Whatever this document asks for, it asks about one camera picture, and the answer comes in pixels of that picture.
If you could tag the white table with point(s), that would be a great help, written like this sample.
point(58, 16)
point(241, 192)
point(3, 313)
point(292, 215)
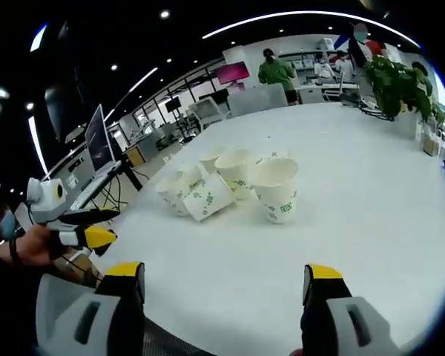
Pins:
point(282, 267)

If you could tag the person's left hand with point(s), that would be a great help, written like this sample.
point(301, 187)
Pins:
point(33, 246)

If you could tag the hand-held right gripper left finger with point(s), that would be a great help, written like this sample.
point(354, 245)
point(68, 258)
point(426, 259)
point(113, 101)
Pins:
point(78, 315)

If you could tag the computer monitor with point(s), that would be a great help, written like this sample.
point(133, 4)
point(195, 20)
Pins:
point(98, 141)

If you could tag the yellow drawer cabinet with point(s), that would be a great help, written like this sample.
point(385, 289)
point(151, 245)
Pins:
point(136, 155)

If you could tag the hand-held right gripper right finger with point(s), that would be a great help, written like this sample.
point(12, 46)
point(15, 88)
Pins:
point(330, 319)

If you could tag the pink display screen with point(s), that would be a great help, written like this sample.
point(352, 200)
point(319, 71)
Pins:
point(233, 72)

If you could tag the black monitor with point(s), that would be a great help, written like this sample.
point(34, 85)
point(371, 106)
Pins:
point(172, 104)

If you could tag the grey chair back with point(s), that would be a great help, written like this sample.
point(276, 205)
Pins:
point(257, 100)

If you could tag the long ceiling light strip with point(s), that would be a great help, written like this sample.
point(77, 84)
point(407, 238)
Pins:
point(300, 16)

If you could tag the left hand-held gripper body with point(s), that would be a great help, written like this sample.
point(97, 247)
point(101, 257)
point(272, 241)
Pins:
point(44, 202)

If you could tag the cardboard box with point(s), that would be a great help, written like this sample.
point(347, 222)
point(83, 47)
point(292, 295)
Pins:
point(432, 144)

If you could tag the green potted plant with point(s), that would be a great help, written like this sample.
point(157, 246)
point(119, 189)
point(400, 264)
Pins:
point(397, 85)

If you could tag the pile of paper cups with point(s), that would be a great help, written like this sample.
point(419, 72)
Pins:
point(274, 185)

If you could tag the black mesh chair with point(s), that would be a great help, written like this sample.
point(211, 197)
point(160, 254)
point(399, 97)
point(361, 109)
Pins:
point(178, 339)

